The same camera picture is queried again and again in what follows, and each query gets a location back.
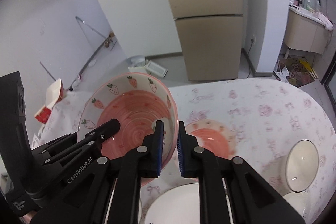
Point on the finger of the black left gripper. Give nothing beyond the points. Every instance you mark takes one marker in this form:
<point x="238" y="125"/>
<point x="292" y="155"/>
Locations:
<point x="66" y="144"/>

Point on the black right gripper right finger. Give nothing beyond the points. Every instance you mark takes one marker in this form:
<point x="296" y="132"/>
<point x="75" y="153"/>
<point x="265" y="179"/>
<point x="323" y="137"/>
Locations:
<point x="197" y="162"/>

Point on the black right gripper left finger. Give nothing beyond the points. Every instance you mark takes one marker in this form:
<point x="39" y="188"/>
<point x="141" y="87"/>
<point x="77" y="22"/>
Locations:
<point x="144" y="161"/>

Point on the pink strawberry ceramic bowl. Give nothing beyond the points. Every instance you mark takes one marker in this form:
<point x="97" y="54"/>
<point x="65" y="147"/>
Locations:
<point x="137" y="101"/>

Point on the white bowl with dark rim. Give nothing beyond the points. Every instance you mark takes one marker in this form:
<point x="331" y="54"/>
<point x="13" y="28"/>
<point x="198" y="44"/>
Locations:
<point x="300" y="166"/>

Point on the white ceramic plate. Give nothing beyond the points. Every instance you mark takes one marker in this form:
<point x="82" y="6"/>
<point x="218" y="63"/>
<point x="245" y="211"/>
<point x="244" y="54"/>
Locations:
<point x="178" y="205"/>

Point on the pink strawberry plate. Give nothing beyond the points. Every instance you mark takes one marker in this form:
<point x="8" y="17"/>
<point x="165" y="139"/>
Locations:
<point x="214" y="136"/>

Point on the red and white carton box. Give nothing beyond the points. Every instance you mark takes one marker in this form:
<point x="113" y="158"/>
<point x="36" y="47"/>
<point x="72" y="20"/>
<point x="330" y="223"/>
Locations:
<point x="54" y="94"/>

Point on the small white bowl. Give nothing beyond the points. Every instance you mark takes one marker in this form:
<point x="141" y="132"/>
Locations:
<point x="300" y="202"/>

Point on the white trash bin with lid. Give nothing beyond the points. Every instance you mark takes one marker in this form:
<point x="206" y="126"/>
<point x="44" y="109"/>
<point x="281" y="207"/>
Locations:
<point x="140" y="64"/>

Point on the white pink patterned tablecloth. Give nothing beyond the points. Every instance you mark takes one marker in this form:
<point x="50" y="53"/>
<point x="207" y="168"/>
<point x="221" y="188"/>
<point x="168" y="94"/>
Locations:
<point x="267" y="116"/>

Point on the beige bathroom vanity cabinet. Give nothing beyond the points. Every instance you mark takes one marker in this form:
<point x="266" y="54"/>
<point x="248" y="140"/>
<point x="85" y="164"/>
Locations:
<point x="305" y="32"/>

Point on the beige three-door refrigerator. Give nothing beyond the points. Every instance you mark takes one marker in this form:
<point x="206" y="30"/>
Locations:
<point x="210" y="33"/>

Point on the pink towel on vanity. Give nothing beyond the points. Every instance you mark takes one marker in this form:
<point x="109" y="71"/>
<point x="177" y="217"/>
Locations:
<point x="325" y="20"/>

